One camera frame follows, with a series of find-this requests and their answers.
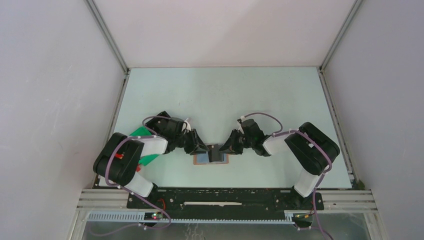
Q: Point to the tan leather card holder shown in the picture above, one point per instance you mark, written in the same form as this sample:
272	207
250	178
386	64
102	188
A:
202	159

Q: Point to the red plastic bin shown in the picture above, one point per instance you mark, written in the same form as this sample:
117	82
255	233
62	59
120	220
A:
129	160

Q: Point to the black plastic bin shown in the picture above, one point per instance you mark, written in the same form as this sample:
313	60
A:
158	123

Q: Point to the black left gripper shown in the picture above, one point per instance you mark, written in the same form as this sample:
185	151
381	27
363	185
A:
197	146

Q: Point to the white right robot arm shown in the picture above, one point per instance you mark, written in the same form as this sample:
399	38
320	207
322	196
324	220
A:
313	149

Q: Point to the aluminium frame rail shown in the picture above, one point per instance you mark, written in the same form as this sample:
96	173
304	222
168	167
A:
113	204

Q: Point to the black credit card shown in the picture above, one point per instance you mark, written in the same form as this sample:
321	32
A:
214	154

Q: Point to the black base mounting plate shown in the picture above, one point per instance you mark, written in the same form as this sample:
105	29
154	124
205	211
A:
232	204

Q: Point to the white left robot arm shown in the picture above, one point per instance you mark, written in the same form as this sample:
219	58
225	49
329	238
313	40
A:
118	160

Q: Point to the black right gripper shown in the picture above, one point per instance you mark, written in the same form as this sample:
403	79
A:
230	146

